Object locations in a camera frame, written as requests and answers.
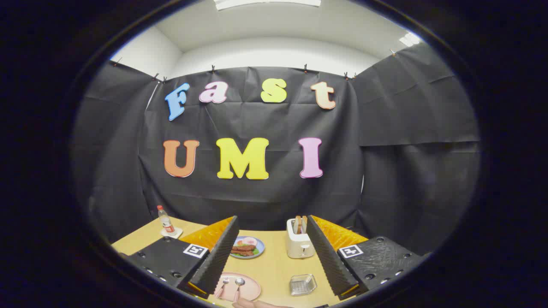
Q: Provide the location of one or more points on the pink ham slice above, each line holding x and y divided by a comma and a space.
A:
251, 241

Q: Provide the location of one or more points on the white toaster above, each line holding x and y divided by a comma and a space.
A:
299, 248

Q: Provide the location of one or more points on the small ceiling light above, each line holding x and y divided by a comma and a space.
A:
410, 39

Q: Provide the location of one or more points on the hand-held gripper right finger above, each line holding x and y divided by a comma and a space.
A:
329, 261

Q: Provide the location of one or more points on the clear tray with metal rack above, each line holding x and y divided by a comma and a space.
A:
303, 284

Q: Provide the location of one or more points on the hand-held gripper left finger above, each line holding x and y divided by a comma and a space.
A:
216, 261

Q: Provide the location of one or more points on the brown meat strip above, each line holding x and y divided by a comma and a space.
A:
245, 247
243, 253

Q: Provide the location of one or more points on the pink plate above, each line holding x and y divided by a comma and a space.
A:
250, 286

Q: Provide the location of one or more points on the clear water bottle red label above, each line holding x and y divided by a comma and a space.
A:
166, 222

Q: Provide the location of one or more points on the white square coaster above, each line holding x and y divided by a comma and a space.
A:
177, 233

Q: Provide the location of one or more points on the toast slice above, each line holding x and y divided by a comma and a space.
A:
298, 224
304, 224

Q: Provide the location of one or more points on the blue plate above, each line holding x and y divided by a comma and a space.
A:
260, 247

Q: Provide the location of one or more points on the long ceiling light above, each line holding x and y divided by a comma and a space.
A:
265, 3

